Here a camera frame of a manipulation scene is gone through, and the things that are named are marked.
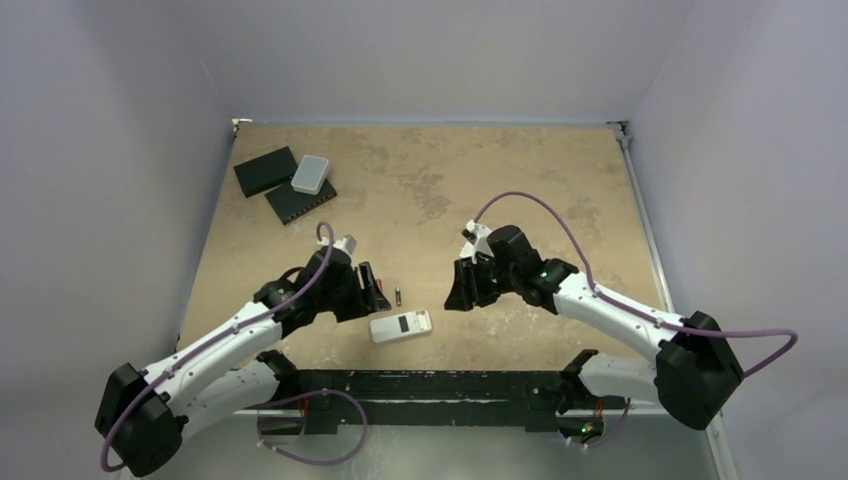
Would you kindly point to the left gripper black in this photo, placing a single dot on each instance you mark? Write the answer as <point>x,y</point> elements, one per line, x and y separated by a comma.
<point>369,301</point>

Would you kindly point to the translucent grey plastic case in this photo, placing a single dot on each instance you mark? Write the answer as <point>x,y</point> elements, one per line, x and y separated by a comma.
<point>310,174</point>

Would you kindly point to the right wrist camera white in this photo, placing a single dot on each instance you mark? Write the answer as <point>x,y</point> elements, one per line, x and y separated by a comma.
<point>476,242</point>

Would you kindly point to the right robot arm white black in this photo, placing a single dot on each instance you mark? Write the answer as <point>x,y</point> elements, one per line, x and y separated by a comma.
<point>564,290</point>

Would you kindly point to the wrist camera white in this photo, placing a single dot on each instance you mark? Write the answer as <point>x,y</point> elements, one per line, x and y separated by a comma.
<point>476,242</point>
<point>346,244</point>

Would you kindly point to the black box with slots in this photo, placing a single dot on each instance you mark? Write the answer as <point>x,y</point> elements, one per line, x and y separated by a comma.
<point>289,205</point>

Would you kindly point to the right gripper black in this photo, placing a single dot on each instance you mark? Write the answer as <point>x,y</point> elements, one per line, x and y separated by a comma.
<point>473,282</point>

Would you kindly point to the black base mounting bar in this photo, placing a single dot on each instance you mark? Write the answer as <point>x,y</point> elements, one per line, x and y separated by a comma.
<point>537,401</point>

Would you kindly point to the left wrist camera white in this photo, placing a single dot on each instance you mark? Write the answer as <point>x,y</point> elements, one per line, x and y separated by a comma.
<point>346,244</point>

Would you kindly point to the black box upper left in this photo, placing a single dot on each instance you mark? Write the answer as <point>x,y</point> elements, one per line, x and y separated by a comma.
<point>265,172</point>

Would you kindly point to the white red remote control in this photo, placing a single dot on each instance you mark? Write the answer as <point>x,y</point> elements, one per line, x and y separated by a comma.
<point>401,326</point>

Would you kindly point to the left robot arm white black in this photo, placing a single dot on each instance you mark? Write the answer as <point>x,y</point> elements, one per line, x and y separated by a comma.
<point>146,414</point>

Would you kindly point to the aluminium frame rail right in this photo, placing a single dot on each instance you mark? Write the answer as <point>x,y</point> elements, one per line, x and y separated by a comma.
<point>656,265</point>

